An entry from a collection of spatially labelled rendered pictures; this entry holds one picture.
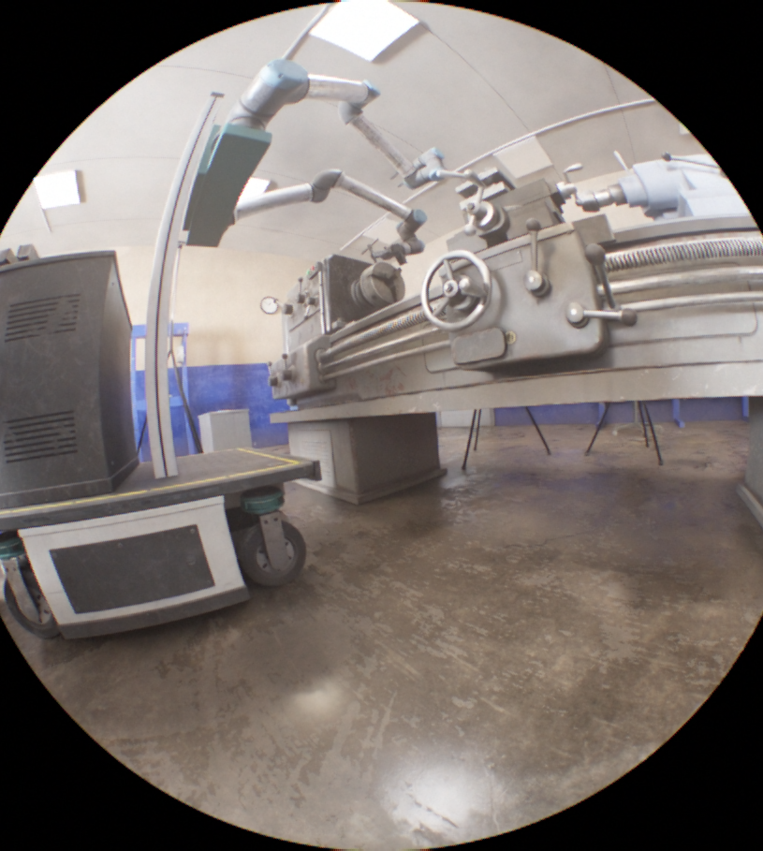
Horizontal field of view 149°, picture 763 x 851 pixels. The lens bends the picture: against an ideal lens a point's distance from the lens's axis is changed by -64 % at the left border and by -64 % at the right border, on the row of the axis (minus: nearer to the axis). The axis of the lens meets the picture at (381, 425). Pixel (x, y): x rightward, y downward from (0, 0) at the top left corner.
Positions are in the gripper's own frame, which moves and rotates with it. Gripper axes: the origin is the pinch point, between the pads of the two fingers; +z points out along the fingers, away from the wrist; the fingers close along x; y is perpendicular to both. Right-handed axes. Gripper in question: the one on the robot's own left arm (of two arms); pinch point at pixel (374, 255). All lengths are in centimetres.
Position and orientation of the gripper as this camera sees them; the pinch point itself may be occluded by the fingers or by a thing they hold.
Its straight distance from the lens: 168.8
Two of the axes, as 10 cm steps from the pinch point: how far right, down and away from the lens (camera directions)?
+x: 4.6, 0.9, -8.8
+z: -8.1, 4.6, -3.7
